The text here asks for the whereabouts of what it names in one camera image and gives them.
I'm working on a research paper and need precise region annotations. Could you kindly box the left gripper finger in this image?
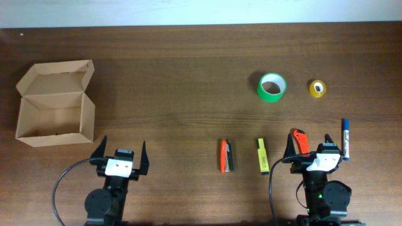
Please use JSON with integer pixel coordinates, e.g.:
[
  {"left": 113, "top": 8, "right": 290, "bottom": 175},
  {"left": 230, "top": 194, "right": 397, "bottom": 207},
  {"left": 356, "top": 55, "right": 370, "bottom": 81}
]
[
  {"left": 90, "top": 136, "right": 107, "bottom": 163},
  {"left": 139, "top": 141, "right": 149, "bottom": 175}
]

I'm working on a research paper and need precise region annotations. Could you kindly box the blue white marker pen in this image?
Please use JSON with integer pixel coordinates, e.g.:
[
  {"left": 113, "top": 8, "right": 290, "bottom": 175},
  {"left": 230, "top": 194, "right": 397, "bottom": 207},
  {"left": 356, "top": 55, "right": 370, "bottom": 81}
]
[{"left": 342, "top": 119, "right": 350, "bottom": 161}]

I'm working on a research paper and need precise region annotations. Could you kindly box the small yellow tape roll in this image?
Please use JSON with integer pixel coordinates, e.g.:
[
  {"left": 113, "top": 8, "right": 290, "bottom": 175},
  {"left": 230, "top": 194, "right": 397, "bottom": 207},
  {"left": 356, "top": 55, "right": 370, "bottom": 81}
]
[{"left": 309, "top": 80, "right": 327, "bottom": 98}]

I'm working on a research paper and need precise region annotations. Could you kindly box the brown cardboard box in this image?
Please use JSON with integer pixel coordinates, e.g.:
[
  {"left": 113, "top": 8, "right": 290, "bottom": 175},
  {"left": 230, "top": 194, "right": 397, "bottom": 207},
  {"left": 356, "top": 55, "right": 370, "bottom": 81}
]
[{"left": 16, "top": 60, "right": 95, "bottom": 147}]

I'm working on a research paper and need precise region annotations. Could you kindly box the green tape roll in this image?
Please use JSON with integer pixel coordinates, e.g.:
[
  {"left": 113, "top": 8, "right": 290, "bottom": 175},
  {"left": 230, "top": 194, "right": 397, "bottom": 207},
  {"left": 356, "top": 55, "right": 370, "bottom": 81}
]
[{"left": 257, "top": 73, "right": 286, "bottom": 103}]

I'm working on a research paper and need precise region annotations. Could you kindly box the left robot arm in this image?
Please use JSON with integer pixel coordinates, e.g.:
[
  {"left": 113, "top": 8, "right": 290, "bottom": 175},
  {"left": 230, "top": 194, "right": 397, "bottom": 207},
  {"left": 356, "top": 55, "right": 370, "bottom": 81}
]
[{"left": 84, "top": 137, "right": 149, "bottom": 226}]

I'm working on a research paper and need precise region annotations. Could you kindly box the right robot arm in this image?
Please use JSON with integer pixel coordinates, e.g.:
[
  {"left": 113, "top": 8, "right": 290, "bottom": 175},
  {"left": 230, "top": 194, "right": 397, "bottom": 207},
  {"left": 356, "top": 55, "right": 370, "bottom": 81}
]
[{"left": 282, "top": 134, "right": 352, "bottom": 225}]

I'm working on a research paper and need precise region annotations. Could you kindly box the orange utility knife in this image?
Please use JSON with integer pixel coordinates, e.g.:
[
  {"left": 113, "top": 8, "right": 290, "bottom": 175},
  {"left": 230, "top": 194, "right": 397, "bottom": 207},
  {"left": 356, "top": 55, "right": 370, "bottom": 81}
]
[{"left": 293, "top": 129, "right": 310, "bottom": 154}]

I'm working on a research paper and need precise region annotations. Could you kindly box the yellow highlighter pen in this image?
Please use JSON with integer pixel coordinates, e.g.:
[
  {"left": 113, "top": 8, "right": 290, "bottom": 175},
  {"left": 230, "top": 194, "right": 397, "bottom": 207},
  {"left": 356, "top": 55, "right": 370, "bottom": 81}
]
[{"left": 257, "top": 138, "right": 269, "bottom": 175}]

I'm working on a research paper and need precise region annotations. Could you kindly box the orange black stapler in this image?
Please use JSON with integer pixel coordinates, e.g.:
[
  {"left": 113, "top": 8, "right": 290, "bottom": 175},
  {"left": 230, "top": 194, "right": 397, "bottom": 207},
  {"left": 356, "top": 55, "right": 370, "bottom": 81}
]
[{"left": 220, "top": 140, "right": 234, "bottom": 173}]

